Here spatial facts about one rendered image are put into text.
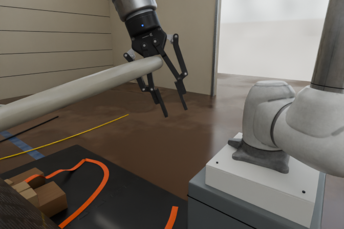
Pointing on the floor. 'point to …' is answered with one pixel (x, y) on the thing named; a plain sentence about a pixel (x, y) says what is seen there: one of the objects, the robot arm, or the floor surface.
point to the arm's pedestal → (239, 209)
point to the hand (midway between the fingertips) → (171, 99)
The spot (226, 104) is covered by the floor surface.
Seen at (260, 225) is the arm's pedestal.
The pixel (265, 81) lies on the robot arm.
